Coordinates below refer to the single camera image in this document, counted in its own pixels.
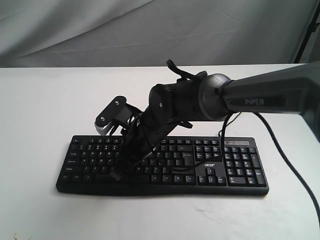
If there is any grey fabric backdrop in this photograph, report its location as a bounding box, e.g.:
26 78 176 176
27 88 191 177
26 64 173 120
0 0 318 68

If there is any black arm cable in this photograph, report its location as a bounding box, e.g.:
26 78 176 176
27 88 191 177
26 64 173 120
166 58 320 213

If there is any black light stand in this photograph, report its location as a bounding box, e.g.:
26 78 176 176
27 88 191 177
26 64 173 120
293 0 320 64

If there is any black acer keyboard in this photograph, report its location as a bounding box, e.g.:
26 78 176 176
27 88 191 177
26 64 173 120
56 135 269 197

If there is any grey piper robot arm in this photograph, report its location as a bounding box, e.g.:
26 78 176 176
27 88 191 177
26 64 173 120
111 62 320 181

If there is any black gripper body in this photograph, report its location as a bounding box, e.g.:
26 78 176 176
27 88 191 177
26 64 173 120
121 113 178 165

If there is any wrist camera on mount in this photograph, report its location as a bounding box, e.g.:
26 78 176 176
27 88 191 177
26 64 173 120
94 95 142 136

